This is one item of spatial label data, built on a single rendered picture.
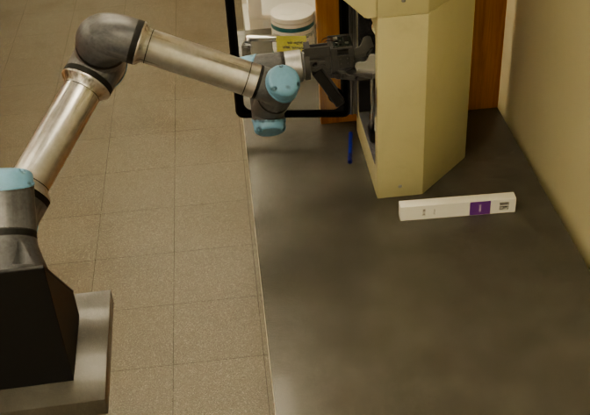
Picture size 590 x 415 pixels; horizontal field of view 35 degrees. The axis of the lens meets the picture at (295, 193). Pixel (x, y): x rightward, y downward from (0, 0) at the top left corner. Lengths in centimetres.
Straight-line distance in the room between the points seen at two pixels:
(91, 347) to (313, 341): 45
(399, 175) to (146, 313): 146
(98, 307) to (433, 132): 86
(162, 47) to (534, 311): 94
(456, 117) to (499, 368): 71
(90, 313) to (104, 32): 59
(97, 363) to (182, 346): 138
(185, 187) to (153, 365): 105
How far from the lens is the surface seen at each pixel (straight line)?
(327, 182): 231
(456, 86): 224
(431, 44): 208
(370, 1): 200
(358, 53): 224
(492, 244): 213
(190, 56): 200
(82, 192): 410
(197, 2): 574
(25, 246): 183
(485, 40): 253
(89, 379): 188
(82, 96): 208
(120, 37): 199
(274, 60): 216
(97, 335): 197
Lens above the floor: 225
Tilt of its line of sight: 35 degrees down
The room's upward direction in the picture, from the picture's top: 3 degrees counter-clockwise
